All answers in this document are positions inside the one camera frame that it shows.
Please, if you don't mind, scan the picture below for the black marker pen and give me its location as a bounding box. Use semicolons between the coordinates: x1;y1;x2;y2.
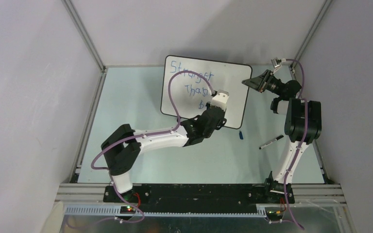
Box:
258;134;284;150

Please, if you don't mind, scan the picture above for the grey cable duct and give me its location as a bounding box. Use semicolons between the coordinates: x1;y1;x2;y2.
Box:
65;204;267;218

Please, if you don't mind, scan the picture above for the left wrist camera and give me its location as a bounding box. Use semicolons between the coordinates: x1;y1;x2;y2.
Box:
210;90;229;112

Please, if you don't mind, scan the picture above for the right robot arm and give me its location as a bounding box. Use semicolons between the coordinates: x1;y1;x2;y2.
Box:
242;69;322;203

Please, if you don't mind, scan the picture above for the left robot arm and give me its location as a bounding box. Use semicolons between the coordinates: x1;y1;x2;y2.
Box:
101;105;226;202

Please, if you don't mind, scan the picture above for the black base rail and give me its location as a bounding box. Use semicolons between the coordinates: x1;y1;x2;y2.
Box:
104;183;295;215

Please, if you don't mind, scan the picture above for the white whiteboard black frame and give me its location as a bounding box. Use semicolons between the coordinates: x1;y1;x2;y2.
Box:
160;55;253;129

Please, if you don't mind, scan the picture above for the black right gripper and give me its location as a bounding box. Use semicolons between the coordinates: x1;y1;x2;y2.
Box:
242;69;284;97

